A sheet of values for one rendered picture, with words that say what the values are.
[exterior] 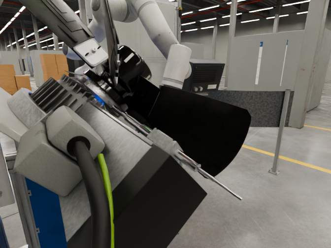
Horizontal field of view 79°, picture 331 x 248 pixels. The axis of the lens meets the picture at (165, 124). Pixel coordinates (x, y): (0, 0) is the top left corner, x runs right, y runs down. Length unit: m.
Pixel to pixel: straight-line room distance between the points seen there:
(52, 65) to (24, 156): 8.60
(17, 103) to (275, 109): 2.32
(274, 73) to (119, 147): 6.43
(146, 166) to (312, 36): 4.54
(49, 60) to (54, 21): 8.24
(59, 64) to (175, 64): 8.21
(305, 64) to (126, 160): 4.50
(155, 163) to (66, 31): 0.45
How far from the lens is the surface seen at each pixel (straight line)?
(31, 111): 0.46
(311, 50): 4.63
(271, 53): 6.65
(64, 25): 0.59
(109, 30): 0.23
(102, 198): 0.17
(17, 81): 8.21
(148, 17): 0.88
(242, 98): 2.35
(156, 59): 2.79
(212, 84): 1.35
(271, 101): 2.45
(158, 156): 0.18
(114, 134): 0.27
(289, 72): 6.48
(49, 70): 8.80
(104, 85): 0.50
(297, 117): 4.73
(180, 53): 0.78
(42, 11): 0.58
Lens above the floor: 1.22
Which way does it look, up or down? 16 degrees down
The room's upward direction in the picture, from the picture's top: straight up
